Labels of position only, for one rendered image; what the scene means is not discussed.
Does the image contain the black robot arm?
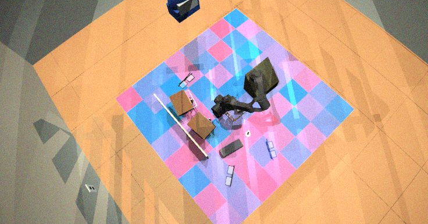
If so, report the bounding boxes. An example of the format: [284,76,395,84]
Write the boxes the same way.
[211,69,270,115]

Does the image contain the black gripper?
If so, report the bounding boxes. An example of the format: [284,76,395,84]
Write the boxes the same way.
[213,96,237,118]

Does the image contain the black-framed glasses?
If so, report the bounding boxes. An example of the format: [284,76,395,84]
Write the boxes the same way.
[178,73,194,88]

